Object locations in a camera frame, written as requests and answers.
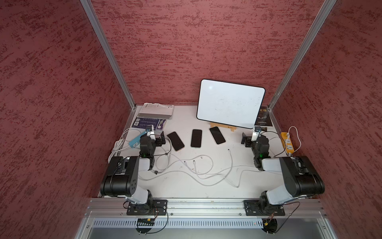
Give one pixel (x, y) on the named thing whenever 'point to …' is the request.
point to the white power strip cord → (288, 134)
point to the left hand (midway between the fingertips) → (156, 134)
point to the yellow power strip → (287, 142)
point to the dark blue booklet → (142, 122)
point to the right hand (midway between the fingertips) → (249, 134)
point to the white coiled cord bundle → (122, 144)
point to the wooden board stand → (233, 128)
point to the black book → (263, 118)
